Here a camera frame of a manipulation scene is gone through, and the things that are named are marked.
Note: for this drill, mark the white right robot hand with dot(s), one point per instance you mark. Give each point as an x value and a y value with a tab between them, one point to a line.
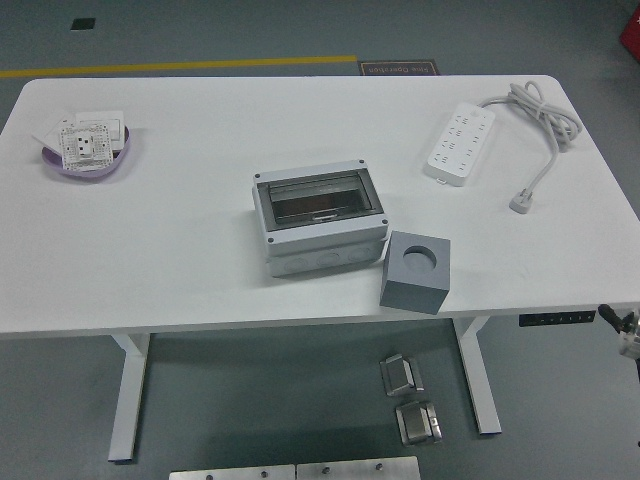
629	335

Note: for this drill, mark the transparent hinged box flap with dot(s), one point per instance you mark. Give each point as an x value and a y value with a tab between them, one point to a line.
350	200

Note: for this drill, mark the grey cube with round hole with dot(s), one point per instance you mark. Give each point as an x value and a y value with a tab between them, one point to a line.
410	296

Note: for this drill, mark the metal floor socket box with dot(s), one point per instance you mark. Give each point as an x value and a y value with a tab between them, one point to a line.
400	375
417	422

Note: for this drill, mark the black table control panel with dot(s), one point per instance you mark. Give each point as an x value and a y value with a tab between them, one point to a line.
557	318

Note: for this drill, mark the white power strip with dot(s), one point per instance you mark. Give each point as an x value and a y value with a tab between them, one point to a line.
460	142

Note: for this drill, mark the grey metal plate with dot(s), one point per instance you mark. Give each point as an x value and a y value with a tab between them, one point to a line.
357	470
230	473

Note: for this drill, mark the red object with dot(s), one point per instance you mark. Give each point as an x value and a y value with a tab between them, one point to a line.
631	30

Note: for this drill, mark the dark floor sign with lettering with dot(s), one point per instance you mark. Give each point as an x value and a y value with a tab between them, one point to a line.
397	68

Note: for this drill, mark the purple bowl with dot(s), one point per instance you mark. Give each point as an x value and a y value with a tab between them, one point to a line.
100	172

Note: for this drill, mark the black square floor cover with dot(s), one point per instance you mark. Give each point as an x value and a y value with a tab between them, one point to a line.
83	23

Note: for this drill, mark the grey electrical enclosure box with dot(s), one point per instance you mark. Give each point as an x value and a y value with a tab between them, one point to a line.
320	250

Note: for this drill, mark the white blank switch plate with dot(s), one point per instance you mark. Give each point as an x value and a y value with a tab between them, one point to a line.
107	120
47	135

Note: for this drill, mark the white wall socket panel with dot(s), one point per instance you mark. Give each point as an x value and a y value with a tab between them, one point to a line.
82	145

